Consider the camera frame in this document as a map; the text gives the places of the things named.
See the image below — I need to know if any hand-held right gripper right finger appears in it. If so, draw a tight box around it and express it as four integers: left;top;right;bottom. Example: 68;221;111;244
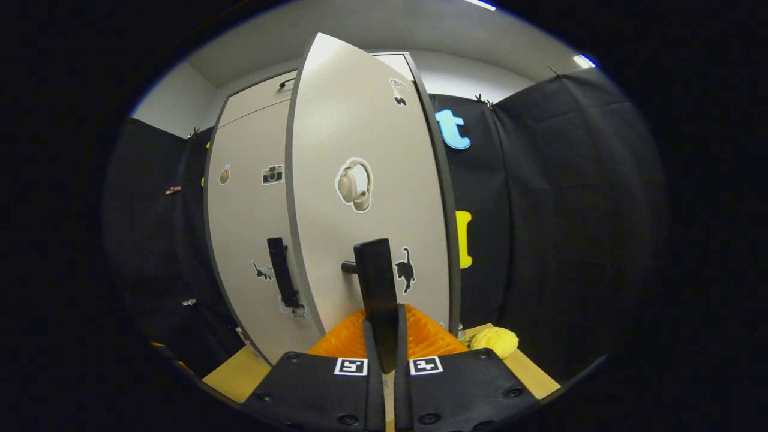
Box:
393;303;541;432

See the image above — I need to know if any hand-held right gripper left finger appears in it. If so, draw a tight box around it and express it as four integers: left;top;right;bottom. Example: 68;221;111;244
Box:
243;309;385;432

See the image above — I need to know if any black door handle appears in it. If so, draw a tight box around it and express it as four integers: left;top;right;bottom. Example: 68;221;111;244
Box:
341;238;400;374
267;237;301;308

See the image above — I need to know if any beige cabinet door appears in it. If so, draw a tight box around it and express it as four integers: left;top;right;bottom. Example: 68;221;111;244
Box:
285;33;452;337
206;99;319;364

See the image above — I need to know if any beige double-door shoe cabinet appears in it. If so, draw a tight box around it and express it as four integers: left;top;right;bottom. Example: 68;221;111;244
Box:
203;49;463;365

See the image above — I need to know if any yellow spiky ball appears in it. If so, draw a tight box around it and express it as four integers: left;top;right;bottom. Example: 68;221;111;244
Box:
469;326;520;359

